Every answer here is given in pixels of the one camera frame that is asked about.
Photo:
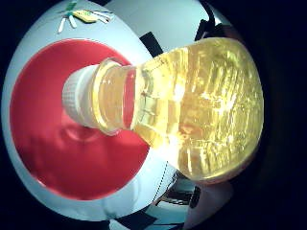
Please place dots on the red round bowl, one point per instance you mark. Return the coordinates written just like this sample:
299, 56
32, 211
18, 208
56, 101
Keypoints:
41, 127

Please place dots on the black chair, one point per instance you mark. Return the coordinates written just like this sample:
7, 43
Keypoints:
204, 28

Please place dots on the green small object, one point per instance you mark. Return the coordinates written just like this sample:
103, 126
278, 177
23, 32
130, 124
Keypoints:
70, 6

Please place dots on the white paper strips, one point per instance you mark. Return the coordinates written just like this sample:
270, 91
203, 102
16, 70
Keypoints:
104, 16

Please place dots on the white stick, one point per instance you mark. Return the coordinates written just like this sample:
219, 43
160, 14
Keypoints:
61, 25
73, 21

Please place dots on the yellow flat tag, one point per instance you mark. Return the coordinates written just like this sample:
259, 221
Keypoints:
84, 16

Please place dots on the black bar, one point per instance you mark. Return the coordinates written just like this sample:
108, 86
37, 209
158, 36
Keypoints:
151, 44

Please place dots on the clear bottle of yellow liquid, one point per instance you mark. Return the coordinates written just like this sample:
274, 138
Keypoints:
198, 105

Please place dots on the dark furniture frame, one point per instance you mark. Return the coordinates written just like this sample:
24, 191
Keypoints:
179, 193

